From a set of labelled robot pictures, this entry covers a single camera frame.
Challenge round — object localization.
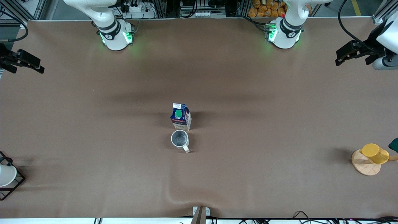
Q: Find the blue milk carton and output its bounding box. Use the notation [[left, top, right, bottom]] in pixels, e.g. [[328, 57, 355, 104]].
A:
[[170, 103, 192, 131]]

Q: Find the white ribbed HOME mug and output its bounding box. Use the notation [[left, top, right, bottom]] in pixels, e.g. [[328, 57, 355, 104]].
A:
[[171, 130, 190, 153]]

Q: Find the yellow plastic cup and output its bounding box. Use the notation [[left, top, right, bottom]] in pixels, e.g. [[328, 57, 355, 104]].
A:
[[360, 143, 390, 164]]

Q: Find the orange snack bag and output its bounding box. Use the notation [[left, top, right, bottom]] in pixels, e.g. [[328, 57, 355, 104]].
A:
[[248, 0, 287, 18]]

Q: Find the round wooden mug stand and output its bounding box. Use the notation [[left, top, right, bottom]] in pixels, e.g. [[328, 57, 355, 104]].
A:
[[351, 149, 398, 176]]

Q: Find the brown table cloth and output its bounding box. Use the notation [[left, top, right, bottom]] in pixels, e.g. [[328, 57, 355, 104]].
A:
[[0, 17, 398, 219]]

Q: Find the white power strip with plugs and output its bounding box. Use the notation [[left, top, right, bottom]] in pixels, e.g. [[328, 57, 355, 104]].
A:
[[122, 2, 156, 19]]

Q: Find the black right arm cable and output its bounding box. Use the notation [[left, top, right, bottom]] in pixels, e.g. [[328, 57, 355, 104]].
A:
[[0, 9, 29, 42]]

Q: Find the aluminium frame profile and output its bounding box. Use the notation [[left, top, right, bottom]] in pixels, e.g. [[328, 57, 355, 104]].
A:
[[0, 0, 48, 24], [372, 2, 398, 25]]

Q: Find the black wire rack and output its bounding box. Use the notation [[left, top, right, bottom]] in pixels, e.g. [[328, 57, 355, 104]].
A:
[[0, 151, 26, 201]]

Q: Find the black floor cable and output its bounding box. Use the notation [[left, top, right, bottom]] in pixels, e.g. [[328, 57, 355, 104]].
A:
[[292, 211, 398, 224]]

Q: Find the metal table bracket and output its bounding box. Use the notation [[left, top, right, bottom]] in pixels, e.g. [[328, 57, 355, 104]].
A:
[[190, 206, 211, 224]]

